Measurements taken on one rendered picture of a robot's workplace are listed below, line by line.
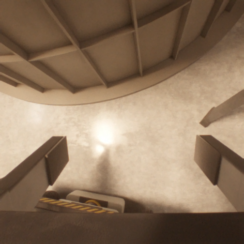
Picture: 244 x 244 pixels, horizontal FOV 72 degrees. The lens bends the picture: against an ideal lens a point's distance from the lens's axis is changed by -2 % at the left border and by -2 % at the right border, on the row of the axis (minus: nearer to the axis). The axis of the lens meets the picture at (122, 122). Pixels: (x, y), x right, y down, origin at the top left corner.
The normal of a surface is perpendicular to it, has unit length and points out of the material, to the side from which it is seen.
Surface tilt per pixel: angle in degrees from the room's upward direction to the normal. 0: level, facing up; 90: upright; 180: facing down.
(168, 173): 0
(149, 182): 0
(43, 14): 90
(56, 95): 0
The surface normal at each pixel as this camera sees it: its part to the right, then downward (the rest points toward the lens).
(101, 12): 0.28, 0.94
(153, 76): -0.16, -0.14
